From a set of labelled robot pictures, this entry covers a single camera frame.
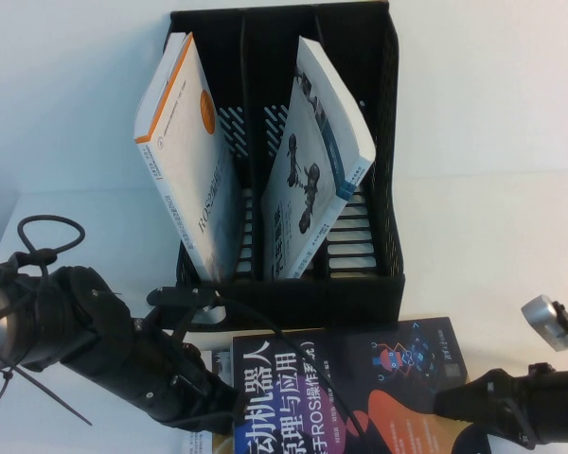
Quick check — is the white book with orange stripe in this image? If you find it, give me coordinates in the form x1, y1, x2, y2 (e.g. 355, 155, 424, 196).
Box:
133, 31, 243, 285

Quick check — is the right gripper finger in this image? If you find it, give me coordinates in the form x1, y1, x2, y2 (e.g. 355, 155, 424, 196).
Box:
433, 372, 534, 448

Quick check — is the white book with grey photo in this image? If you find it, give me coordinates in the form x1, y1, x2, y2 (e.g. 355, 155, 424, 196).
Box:
177, 347, 238, 454

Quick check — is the black looped cable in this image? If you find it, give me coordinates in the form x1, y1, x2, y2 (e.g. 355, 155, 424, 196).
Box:
17, 216, 86, 269

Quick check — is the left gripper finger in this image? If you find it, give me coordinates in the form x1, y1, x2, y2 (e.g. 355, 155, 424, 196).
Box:
202, 366, 241, 413
184, 392, 241, 434

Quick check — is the black plastic file rack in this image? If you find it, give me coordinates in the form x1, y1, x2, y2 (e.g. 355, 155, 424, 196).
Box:
163, 2, 407, 332

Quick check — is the black zip tie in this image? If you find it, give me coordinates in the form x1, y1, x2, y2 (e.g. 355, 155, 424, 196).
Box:
0, 363, 94, 427

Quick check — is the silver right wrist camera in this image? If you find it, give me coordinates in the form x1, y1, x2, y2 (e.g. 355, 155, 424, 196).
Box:
520, 294, 568, 363

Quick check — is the dark blue colourful book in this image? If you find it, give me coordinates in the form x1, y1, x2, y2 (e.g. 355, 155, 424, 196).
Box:
231, 316, 497, 454

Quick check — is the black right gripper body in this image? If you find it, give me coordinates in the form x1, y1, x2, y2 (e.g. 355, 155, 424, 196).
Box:
496, 361, 568, 449

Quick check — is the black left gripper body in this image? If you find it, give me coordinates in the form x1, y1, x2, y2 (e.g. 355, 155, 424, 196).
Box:
108, 311, 210, 423

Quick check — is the white book with black robots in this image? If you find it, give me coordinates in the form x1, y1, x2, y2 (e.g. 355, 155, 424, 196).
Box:
259, 36, 378, 280

